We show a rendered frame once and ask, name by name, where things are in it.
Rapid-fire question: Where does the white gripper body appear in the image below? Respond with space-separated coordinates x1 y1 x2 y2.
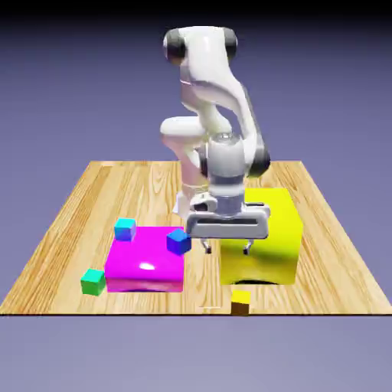
185 201 272 240

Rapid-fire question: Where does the small blue cube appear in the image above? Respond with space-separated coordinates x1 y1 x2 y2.
165 228 193 256

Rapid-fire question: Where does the small yellow cube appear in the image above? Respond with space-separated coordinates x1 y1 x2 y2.
230 289 253 316

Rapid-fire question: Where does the small cyan cube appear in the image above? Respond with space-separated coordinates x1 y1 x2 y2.
113 217 138 242

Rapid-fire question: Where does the small green cube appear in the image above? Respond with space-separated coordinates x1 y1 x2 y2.
80 268 107 297

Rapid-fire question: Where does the large yellow box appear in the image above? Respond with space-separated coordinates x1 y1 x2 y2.
219 187 305 286

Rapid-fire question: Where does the large magenta box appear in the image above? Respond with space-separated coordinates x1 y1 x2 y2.
103 225 186 294

